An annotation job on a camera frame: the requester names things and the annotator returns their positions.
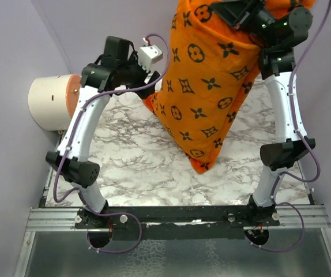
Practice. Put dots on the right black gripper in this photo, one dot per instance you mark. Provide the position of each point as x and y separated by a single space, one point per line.
237 13

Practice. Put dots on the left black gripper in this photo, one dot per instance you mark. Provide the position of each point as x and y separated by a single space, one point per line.
133 61

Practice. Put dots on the orange patterned pillowcase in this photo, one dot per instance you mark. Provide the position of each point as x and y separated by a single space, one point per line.
212 70

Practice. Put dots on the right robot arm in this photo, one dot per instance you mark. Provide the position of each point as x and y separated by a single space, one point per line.
277 63

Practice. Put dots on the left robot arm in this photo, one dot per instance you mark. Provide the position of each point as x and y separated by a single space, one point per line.
70 159

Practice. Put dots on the white cylinder with pegs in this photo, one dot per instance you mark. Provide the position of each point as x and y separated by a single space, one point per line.
52 100

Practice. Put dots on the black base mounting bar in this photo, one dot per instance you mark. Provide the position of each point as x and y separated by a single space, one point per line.
136 230

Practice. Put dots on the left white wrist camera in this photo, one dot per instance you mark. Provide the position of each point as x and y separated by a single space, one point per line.
148 56

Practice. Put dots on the aluminium rail frame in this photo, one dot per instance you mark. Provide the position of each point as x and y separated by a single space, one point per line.
69 219

